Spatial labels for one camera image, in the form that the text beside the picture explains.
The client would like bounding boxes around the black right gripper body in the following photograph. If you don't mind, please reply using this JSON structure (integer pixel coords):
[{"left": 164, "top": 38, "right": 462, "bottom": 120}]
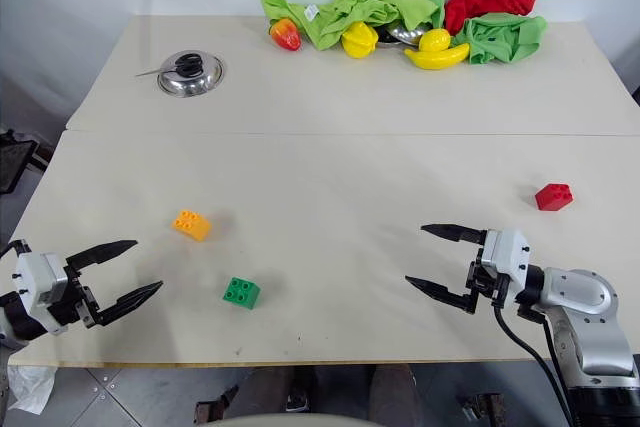
[{"left": 466, "top": 244, "right": 509, "bottom": 316}]

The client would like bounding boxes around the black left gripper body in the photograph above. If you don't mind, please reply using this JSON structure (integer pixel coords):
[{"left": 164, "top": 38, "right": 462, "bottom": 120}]
[{"left": 38, "top": 265, "right": 104, "bottom": 337}]

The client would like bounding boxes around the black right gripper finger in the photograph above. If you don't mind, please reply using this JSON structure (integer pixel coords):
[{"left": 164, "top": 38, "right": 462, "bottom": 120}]
[
  {"left": 404, "top": 274, "right": 477, "bottom": 315},
  {"left": 420, "top": 222, "right": 488, "bottom": 247}
]

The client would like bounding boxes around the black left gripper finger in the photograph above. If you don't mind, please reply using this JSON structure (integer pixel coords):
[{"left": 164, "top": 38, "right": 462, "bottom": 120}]
[
  {"left": 65, "top": 239, "right": 139, "bottom": 276},
  {"left": 94, "top": 280, "right": 165, "bottom": 327}
]

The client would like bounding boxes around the orange toy brick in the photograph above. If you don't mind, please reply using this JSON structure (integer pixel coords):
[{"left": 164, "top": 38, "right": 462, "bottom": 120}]
[{"left": 171, "top": 209, "right": 212, "bottom": 243}]

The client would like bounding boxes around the white crumpled plastic sheet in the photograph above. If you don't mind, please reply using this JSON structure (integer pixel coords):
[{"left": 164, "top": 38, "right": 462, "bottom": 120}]
[{"left": 6, "top": 364, "right": 58, "bottom": 417}]

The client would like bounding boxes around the red toy brick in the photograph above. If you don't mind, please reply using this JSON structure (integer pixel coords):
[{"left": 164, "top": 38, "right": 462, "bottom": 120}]
[{"left": 534, "top": 182, "right": 576, "bottom": 212}]

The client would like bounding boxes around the green toy brick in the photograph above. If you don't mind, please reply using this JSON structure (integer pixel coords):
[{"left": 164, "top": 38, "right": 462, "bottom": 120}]
[{"left": 222, "top": 276, "right": 262, "bottom": 309}]

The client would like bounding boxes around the yellow toy banana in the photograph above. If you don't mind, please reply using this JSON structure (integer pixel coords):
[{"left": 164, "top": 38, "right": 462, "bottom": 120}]
[{"left": 403, "top": 42, "right": 472, "bottom": 71}]

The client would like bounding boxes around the black white shoe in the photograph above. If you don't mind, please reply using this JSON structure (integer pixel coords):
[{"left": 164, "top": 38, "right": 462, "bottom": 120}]
[{"left": 284, "top": 384, "right": 315, "bottom": 414}]

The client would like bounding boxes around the yellow toy lemon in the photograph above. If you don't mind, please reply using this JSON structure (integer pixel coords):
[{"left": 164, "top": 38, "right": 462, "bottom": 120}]
[{"left": 418, "top": 27, "right": 453, "bottom": 54}]

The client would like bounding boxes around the steel pot lid black knob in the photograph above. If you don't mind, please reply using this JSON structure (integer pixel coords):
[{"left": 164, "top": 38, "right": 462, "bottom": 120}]
[{"left": 156, "top": 49, "right": 227, "bottom": 98}]

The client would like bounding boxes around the small crumpled green cloth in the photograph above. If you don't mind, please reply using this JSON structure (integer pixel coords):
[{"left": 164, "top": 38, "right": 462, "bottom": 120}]
[{"left": 451, "top": 13, "right": 549, "bottom": 66}]

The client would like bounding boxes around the steel bowl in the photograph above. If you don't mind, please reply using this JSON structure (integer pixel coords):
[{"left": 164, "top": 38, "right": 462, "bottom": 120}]
[{"left": 377, "top": 21, "right": 434, "bottom": 48}]

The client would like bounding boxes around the yellow toy bell pepper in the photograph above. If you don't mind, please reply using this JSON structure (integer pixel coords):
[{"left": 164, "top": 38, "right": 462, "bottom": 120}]
[{"left": 340, "top": 21, "right": 380, "bottom": 60}]

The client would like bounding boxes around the large crumpled green cloth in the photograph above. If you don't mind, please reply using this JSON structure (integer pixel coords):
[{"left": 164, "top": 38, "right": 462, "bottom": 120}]
[{"left": 260, "top": 0, "right": 446, "bottom": 52}]

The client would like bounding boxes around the red toy strawberry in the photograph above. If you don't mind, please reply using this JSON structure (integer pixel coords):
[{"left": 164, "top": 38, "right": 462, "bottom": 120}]
[{"left": 269, "top": 17, "right": 303, "bottom": 52}]

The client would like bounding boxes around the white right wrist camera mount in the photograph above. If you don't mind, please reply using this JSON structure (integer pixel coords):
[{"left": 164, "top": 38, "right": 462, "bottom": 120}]
[{"left": 479, "top": 227, "right": 532, "bottom": 309}]

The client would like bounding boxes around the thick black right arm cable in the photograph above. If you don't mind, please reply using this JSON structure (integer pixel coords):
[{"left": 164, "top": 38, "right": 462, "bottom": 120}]
[{"left": 493, "top": 303, "right": 576, "bottom": 427}]

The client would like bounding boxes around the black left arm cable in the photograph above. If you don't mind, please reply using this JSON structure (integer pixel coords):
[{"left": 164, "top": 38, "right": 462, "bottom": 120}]
[{"left": 0, "top": 238, "right": 32, "bottom": 261}]

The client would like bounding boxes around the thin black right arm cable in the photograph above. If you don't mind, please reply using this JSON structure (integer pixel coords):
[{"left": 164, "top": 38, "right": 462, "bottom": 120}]
[{"left": 541, "top": 318, "right": 569, "bottom": 391}]

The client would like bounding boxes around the rusty metal bracket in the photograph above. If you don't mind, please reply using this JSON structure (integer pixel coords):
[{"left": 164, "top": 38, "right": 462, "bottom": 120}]
[
  {"left": 458, "top": 390, "right": 504, "bottom": 424},
  {"left": 193, "top": 384, "right": 241, "bottom": 427}
]

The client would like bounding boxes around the black metal frame stand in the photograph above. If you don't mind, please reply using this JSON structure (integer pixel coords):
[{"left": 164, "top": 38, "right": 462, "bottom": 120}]
[{"left": 0, "top": 128, "right": 52, "bottom": 196}]

